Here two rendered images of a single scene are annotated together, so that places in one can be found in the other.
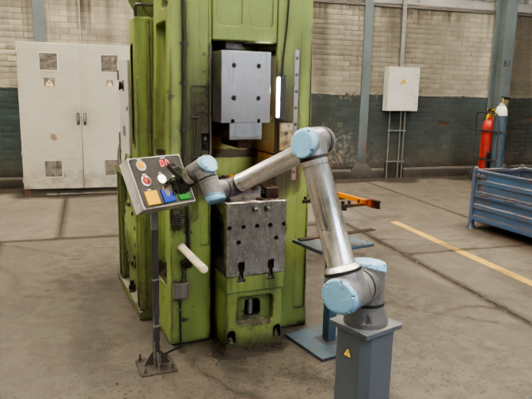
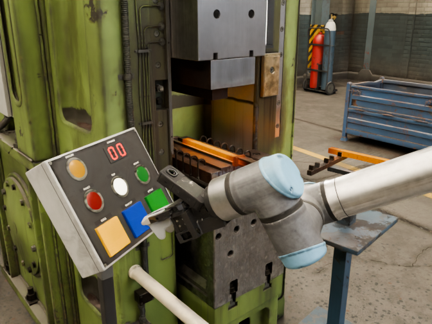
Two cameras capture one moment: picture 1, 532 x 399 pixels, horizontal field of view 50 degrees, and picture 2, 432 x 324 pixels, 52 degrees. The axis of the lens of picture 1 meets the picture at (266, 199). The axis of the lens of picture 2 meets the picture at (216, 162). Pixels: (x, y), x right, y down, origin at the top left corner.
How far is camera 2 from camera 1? 1.97 m
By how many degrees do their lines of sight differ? 17
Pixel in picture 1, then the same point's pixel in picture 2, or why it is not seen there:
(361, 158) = not seen: hidden behind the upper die
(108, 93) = not seen: outside the picture
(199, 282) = (161, 312)
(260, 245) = (257, 247)
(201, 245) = (162, 258)
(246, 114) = (234, 43)
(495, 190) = (372, 104)
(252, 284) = (246, 305)
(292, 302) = not seen: hidden behind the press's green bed
